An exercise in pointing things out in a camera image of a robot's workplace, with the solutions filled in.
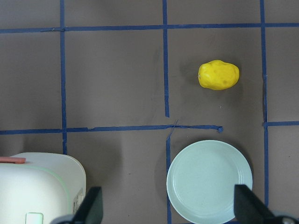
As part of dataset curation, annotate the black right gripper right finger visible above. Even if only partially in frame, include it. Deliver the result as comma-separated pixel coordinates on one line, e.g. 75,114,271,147
234,184,274,224

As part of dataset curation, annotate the green plate near lemon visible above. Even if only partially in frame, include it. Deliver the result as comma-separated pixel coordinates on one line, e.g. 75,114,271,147
166,140,253,224

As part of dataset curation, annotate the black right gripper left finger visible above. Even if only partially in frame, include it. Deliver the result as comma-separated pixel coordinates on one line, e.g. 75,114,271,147
71,187,103,224

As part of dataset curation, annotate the yellow toy lemon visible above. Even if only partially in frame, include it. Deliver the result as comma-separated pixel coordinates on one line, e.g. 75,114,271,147
198,60,240,91

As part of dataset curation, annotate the white rice cooker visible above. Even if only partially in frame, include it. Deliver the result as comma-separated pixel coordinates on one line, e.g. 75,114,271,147
0,152,86,224

